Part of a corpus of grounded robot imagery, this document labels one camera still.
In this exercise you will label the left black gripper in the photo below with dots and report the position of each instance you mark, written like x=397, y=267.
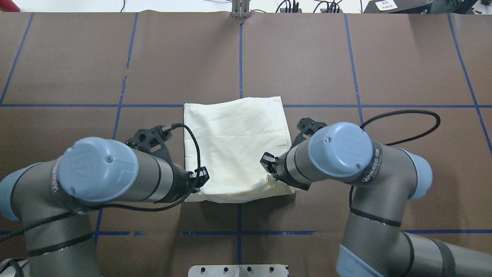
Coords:
x=180, y=182

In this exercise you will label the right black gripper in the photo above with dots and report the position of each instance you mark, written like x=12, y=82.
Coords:
x=279, y=169

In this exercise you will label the cream long-sleeve cat shirt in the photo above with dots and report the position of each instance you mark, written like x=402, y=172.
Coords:
x=232, y=138

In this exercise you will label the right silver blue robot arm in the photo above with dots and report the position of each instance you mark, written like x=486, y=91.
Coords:
x=384, y=179

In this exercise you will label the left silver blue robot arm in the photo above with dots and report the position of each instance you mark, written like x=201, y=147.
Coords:
x=52, y=200

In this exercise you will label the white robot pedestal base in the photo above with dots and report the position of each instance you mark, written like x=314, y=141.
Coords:
x=243, y=270

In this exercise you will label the aluminium frame post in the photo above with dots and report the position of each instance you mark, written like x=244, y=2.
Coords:
x=240, y=8

